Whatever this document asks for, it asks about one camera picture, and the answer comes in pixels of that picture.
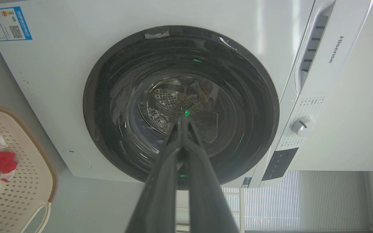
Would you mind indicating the beige perforated laundry basket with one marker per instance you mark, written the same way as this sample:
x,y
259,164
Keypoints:
x,y
21,181

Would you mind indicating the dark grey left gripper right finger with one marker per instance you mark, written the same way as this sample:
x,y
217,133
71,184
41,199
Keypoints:
x,y
206,194

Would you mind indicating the clear tape strip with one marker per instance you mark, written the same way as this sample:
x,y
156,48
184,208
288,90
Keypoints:
x,y
156,34

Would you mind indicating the white vertical window blinds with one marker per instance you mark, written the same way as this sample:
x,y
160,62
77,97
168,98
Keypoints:
x,y
303,200

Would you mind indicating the white Hisense washing machine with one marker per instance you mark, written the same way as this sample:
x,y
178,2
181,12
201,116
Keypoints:
x,y
60,81

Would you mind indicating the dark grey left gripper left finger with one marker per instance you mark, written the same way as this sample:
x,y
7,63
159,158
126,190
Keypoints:
x,y
160,191

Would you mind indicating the round dark washing machine door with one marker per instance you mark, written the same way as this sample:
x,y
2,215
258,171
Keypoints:
x,y
225,97

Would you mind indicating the white washing machine dial knob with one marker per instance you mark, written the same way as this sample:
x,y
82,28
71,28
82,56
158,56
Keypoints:
x,y
302,125

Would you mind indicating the blue energy label sticker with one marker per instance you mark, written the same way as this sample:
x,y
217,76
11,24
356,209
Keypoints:
x,y
7,23

